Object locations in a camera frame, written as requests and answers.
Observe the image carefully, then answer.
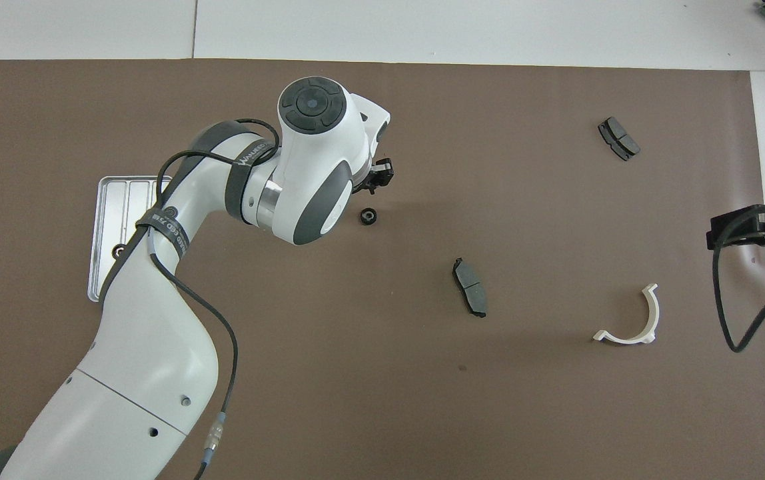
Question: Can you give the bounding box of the silver metal tray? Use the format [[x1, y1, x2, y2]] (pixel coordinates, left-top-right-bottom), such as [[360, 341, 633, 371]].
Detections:
[[87, 175, 173, 303]]

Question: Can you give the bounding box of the dark grey brake pad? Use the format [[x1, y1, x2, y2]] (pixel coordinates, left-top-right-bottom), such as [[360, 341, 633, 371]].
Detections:
[[452, 257, 489, 319], [598, 117, 641, 162]]

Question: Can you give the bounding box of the brown table mat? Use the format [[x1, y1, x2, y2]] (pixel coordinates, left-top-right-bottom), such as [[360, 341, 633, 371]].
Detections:
[[0, 59, 765, 480]]

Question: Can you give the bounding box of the white curved plastic bracket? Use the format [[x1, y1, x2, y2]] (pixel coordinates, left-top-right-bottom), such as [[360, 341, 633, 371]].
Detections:
[[592, 283, 660, 345]]

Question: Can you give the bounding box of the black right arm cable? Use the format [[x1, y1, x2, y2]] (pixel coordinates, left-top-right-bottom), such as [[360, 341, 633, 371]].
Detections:
[[711, 199, 765, 354]]

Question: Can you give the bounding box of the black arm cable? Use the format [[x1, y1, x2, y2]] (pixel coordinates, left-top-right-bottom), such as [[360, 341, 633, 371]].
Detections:
[[711, 199, 765, 354], [99, 119, 281, 480]]

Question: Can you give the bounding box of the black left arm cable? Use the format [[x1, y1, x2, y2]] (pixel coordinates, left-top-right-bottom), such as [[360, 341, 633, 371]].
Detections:
[[99, 119, 281, 480]]

